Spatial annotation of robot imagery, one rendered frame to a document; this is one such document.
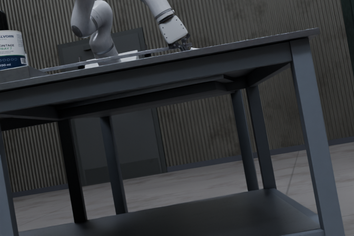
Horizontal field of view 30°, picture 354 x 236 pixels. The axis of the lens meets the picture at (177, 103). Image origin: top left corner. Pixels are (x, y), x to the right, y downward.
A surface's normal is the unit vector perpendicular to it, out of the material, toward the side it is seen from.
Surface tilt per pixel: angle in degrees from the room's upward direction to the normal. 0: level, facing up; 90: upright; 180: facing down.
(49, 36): 90
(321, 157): 90
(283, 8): 90
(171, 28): 91
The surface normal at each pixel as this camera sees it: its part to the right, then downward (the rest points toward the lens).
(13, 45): 0.83, -0.17
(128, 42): -0.20, 0.00
